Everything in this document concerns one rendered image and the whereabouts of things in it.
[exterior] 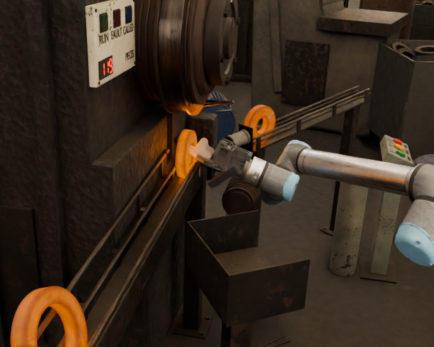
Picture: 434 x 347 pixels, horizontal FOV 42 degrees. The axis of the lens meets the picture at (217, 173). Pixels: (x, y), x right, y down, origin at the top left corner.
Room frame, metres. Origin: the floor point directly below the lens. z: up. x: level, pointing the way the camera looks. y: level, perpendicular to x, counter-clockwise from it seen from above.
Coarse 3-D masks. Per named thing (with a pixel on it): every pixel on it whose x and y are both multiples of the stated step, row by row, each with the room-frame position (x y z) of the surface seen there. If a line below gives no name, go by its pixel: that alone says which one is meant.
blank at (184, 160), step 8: (184, 136) 1.67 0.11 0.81; (192, 136) 1.70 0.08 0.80; (184, 144) 1.64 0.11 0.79; (192, 144) 1.71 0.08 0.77; (176, 152) 1.63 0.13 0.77; (184, 152) 1.63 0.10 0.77; (176, 160) 1.63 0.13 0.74; (184, 160) 1.62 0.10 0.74; (192, 160) 1.71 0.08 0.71; (176, 168) 1.63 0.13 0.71; (184, 168) 1.62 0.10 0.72; (184, 176) 1.65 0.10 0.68
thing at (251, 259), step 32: (192, 224) 1.27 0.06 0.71; (224, 224) 1.30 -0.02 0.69; (256, 224) 1.34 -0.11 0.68; (192, 256) 1.22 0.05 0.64; (224, 256) 1.29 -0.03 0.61; (256, 256) 1.30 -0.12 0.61; (224, 288) 1.04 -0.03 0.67; (256, 288) 1.05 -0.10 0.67; (288, 288) 1.09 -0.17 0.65; (224, 320) 1.04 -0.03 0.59
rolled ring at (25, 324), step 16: (48, 288) 0.87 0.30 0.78; (64, 288) 0.91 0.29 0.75; (32, 304) 0.82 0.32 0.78; (48, 304) 0.85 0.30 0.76; (64, 304) 0.89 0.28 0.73; (16, 320) 0.80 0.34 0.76; (32, 320) 0.80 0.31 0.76; (64, 320) 0.90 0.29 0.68; (80, 320) 0.90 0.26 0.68; (16, 336) 0.77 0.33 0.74; (32, 336) 0.78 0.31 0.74; (80, 336) 0.88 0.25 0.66
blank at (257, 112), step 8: (256, 112) 2.10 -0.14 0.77; (264, 112) 2.13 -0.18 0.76; (272, 112) 2.16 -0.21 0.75; (248, 120) 2.08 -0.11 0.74; (256, 120) 2.10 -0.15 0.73; (264, 120) 2.16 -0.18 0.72; (272, 120) 2.17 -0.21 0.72; (256, 128) 2.10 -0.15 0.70; (264, 128) 2.15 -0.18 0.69; (272, 128) 2.17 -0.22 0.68; (264, 136) 2.14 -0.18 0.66
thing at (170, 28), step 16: (176, 0) 1.51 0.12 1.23; (160, 16) 1.50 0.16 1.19; (176, 16) 1.49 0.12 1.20; (160, 32) 1.49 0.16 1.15; (176, 32) 1.48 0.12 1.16; (160, 48) 1.48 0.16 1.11; (176, 48) 1.47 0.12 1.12; (160, 64) 1.49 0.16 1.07; (176, 64) 1.48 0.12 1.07; (176, 80) 1.49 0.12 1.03; (176, 96) 1.53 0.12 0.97; (192, 112) 1.60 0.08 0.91
